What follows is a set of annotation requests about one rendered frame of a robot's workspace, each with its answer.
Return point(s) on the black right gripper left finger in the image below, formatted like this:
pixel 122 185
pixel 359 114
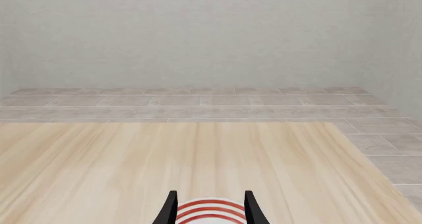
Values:
pixel 168 211

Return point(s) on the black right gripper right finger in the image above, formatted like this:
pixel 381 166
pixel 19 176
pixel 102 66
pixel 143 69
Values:
pixel 254 211

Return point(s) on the white plate with red rings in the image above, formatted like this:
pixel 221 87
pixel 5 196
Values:
pixel 211 210

